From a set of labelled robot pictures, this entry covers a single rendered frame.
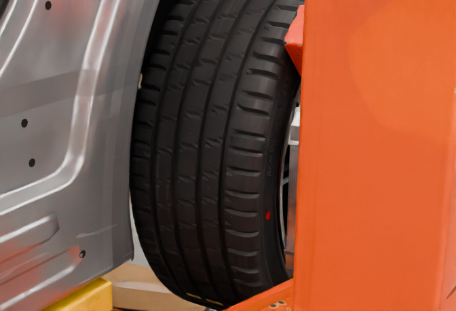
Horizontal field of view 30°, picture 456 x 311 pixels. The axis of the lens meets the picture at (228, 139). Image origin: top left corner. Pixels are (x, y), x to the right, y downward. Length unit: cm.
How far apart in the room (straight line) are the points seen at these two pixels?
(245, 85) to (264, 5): 14
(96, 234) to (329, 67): 51
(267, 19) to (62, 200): 40
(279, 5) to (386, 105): 50
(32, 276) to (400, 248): 51
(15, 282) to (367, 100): 53
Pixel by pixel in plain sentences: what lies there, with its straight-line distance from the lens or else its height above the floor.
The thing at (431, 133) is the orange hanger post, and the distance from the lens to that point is 80.
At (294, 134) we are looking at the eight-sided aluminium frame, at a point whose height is 95.
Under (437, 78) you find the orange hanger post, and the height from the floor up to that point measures 113.
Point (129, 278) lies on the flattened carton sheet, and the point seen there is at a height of 1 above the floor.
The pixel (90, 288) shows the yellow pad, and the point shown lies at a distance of 126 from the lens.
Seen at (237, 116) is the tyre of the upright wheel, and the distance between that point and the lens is 122.
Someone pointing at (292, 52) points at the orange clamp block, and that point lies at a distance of 120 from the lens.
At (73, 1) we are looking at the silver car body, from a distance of 114.
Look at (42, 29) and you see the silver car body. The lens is 110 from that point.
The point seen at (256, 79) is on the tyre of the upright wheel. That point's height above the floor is 102.
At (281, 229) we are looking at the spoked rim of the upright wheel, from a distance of 131.
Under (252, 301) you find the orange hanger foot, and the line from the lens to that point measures 112.
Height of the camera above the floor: 130
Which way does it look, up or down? 17 degrees down
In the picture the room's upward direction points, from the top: 1 degrees clockwise
